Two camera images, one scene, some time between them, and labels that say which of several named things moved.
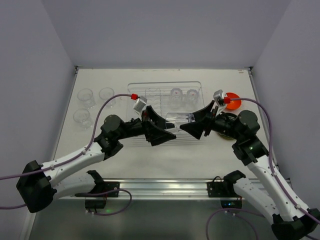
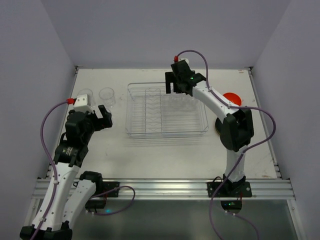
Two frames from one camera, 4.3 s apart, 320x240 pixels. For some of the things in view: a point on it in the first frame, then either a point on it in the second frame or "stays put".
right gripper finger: x=195 y=129 -> x=179 y=88
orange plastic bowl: x=234 y=104 stays put
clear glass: x=106 y=93 stays put
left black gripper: x=145 y=124 -> x=99 y=122
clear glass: x=86 y=95 stays put
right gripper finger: x=204 y=114 -> x=170 y=77
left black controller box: x=95 y=204 stays put
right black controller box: x=231 y=203 stays put
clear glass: x=176 y=98 stays put
